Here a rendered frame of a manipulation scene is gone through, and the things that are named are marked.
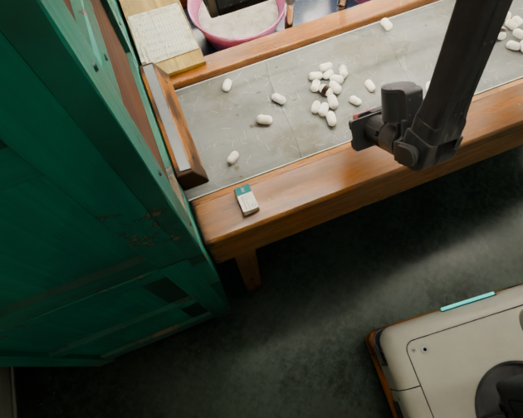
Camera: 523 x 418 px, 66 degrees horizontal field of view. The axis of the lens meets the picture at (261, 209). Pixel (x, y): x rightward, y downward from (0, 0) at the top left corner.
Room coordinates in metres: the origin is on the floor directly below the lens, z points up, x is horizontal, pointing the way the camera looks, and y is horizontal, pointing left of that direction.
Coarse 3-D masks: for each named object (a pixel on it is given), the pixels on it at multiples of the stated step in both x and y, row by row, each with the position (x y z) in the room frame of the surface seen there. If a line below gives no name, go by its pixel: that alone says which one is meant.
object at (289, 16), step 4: (288, 0) 0.82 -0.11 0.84; (292, 0) 0.82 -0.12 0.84; (340, 0) 0.86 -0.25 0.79; (344, 0) 0.86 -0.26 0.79; (288, 4) 0.82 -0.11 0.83; (292, 4) 0.82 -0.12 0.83; (336, 4) 0.87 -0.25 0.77; (340, 4) 0.86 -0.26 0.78; (344, 4) 0.86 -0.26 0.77; (288, 8) 0.82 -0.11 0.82; (292, 8) 0.82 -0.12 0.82; (336, 8) 0.87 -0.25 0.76; (340, 8) 0.86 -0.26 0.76; (344, 8) 0.86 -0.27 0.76; (288, 12) 0.82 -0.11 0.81; (292, 12) 0.82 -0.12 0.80; (288, 16) 0.82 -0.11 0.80; (292, 16) 0.82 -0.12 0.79; (288, 20) 0.82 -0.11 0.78; (292, 20) 0.82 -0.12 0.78; (288, 24) 0.82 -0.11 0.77; (292, 24) 0.82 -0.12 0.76
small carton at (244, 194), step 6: (246, 186) 0.36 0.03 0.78; (240, 192) 0.35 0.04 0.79; (246, 192) 0.35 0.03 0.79; (252, 192) 0.35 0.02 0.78; (240, 198) 0.34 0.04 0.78; (246, 198) 0.33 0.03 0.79; (252, 198) 0.33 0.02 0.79; (240, 204) 0.32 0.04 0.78; (246, 204) 0.32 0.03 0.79; (252, 204) 0.32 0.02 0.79; (246, 210) 0.31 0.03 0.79; (252, 210) 0.31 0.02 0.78; (258, 210) 0.31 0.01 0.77
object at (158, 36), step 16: (144, 16) 0.88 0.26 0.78; (160, 16) 0.87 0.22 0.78; (176, 16) 0.87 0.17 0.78; (144, 32) 0.82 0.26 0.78; (160, 32) 0.82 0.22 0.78; (176, 32) 0.81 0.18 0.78; (144, 48) 0.77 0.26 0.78; (160, 48) 0.77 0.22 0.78; (176, 48) 0.76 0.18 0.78; (192, 48) 0.76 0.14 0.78
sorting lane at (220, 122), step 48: (336, 48) 0.75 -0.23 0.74; (384, 48) 0.74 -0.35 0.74; (432, 48) 0.72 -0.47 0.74; (192, 96) 0.64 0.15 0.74; (240, 96) 0.63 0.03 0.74; (288, 96) 0.62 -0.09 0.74; (336, 96) 0.60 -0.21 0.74; (240, 144) 0.49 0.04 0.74; (288, 144) 0.48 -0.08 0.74; (336, 144) 0.47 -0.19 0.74; (192, 192) 0.38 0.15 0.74
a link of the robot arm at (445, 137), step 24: (456, 0) 0.41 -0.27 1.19; (480, 0) 0.38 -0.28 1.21; (504, 0) 0.38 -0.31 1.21; (456, 24) 0.39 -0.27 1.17; (480, 24) 0.36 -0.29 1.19; (456, 48) 0.37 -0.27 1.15; (480, 48) 0.35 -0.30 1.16; (456, 72) 0.35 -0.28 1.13; (480, 72) 0.35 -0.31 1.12; (432, 96) 0.35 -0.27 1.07; (456, 96) 0.33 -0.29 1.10; (432, 120) 0.32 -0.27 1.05; (456, 120) 0.32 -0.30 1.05; (432, 144) 0.30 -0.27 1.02; (456, 144) 0.30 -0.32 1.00
